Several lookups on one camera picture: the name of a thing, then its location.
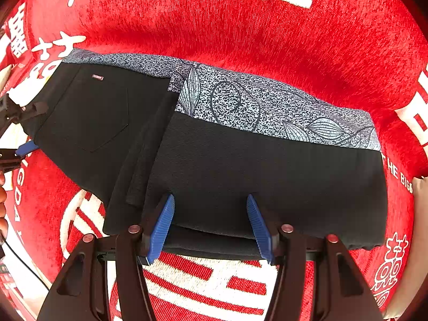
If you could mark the black pants with blue trim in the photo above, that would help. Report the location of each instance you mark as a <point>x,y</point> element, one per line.
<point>267,174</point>

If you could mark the person's left hand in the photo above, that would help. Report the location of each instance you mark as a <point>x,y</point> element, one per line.
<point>2,197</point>

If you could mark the red printed blanket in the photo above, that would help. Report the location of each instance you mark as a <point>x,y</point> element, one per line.
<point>234,23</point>

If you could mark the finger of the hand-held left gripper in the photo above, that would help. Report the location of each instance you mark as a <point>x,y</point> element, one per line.
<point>26,147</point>
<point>33,108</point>

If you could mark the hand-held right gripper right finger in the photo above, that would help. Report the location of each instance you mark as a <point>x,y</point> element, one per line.
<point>260,230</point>

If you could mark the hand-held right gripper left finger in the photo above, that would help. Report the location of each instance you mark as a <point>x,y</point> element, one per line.
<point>160,230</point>

